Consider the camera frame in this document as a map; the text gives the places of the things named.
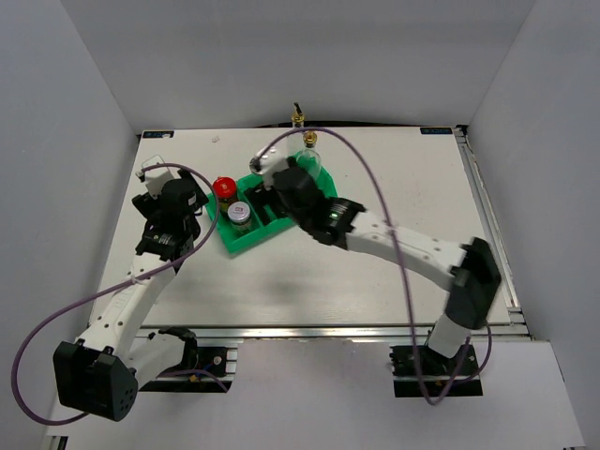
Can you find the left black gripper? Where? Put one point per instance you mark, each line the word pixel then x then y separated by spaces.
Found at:
pixel 147 206

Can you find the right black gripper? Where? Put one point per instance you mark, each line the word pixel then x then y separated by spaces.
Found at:
pixel 261 198

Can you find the small red label spice jar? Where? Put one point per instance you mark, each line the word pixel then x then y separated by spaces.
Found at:
pixel 239 215

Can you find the red lid dark sauce jar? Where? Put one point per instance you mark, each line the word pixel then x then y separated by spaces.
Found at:
pixel 227 193

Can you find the glass bottle gold black pourer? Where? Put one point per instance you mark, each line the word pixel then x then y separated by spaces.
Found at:
pixel 308 158

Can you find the glass bottle with dark bottom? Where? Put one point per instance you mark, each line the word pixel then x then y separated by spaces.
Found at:
pixel 298 117

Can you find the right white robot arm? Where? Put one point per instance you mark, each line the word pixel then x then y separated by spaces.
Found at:
pixel 467 272

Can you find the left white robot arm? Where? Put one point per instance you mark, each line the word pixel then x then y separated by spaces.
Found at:
pixel 101 372

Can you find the left blue table label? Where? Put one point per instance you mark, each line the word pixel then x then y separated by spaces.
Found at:
pixel 157 134

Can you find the blue table label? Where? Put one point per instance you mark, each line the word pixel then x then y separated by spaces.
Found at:
pixel 157 134
pixel 436 131

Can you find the right blue table label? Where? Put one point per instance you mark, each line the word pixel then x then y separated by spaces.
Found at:
pixel 436 131

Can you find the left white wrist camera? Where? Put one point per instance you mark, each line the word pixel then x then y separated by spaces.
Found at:
pixel 154 179

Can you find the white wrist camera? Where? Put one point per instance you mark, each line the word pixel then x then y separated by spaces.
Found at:
pixel 267 162
pixel 154 179

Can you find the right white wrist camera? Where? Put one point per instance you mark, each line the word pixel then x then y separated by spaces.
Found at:
pixel 267 162

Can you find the front aluminium table rail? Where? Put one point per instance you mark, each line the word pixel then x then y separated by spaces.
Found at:
pixel 281 333

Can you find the aluminium table rail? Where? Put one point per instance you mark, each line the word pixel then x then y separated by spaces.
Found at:
pixel 281 333
pixel 490 225

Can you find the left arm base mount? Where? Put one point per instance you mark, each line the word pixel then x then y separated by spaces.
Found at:
pixel 202 368

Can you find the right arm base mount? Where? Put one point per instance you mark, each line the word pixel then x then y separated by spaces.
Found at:
pixel 437 371

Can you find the right aluminium table rail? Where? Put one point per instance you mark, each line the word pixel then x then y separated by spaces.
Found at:
pixel 490 225

